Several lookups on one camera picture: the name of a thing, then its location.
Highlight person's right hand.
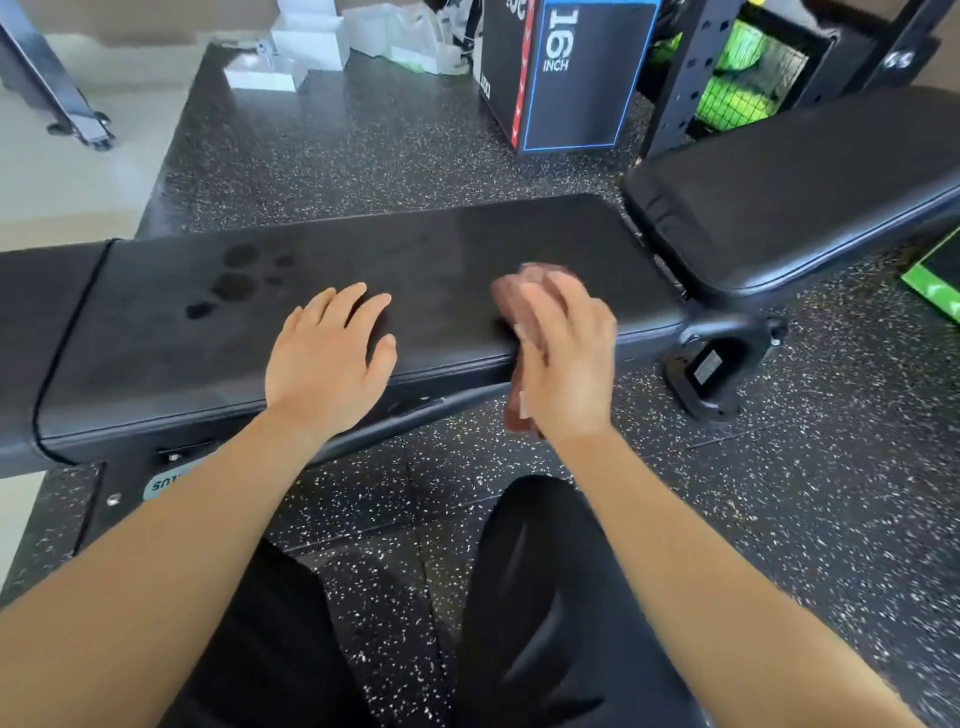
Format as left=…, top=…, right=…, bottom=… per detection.
left=513, top=269, right=620, bottom=444

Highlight person's left hand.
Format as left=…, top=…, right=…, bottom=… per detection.
left=263, top=282, right=399, bottom=444

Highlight brown cleaning cloth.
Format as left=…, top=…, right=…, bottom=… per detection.
left=491, top=262, right=571, bottom=436

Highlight black padded weight bench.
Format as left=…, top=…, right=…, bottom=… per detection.
left=0, top=86, right=960, bottom=560

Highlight person's right forearm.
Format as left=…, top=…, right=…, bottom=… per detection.
left=551, top=427, right=928, bottom=728

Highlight person's left forearm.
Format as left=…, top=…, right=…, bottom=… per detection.
left=0, top=408, right=324, bottom=728

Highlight person's right leg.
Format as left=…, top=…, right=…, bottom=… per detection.
left=453, top=476, right=706, bottom=728

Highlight person's leg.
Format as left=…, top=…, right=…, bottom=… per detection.
left=161, top=536, right=376, bottom=728
left=453, top=476, right=706, bottom=728

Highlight person's left leg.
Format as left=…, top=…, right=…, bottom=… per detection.
left=161, top=536, right=376, bottom=728

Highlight black plyo box coloured borders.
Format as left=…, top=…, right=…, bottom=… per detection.
left=899, top=224, right=960, bottom=324
left=477, top=0, right=663, bottom=157

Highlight black perforated steel rack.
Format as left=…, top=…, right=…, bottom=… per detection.
left=637, top=0, right=960, bottom=163

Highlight flat white box tray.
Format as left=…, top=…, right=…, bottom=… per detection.
left=224, top=50, right=309, bottom=93

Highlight green foam roller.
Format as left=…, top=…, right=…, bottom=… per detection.
left=695, top=71, right=780, bottom=130
left=716, top=18, right=768, bottom=74

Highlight clear plastic bags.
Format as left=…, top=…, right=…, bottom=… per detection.
left=388, top=3, right=470, bottom=76

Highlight black wire storage basket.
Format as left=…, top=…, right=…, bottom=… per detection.
left=648, top=0, right=939, bottom=144

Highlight black machine frame leg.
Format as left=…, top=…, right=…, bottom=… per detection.
left=0, top=0, right=115, bottom=151

